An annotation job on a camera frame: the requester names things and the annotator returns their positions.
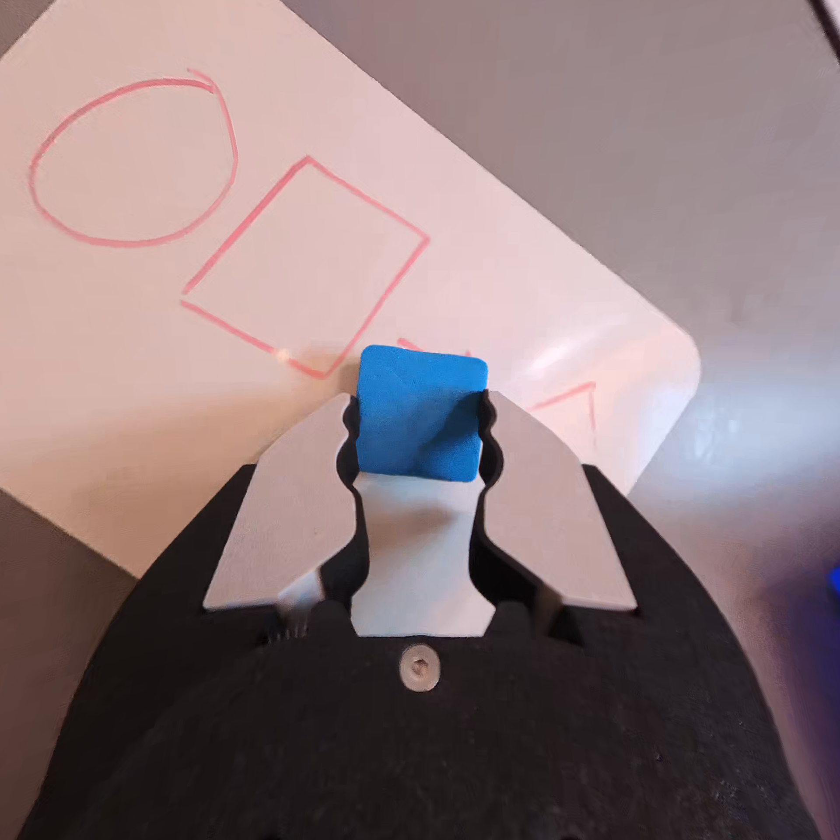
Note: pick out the white whiteboard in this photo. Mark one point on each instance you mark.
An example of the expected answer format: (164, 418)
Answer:
(131, 368)

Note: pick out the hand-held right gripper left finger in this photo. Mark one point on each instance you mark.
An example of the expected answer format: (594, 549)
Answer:
(282, 525)

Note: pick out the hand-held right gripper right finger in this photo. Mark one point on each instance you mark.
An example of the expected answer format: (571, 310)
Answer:
(558, 525)

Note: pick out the blue whiteboard eraser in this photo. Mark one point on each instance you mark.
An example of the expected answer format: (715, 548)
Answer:
(420, 410)

